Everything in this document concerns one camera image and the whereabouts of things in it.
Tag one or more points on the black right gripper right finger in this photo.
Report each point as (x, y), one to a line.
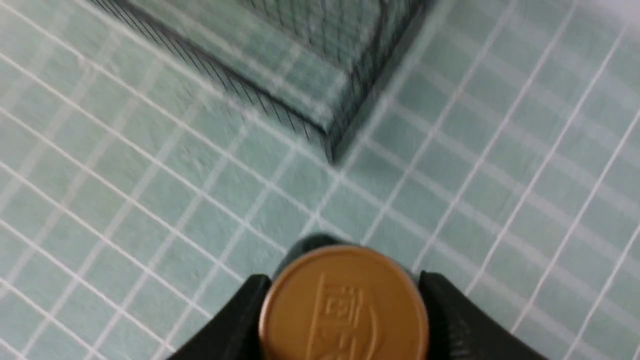
(460, 330)

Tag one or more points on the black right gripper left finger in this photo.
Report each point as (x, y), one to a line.
(233, 333)

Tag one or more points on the yellow label vinegar bottle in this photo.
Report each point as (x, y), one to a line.
(335, 300)

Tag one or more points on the green checkered tablecloth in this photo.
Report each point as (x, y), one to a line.
(136, 197)

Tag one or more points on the black wire mesh shelf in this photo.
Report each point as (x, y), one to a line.
(314, 66)

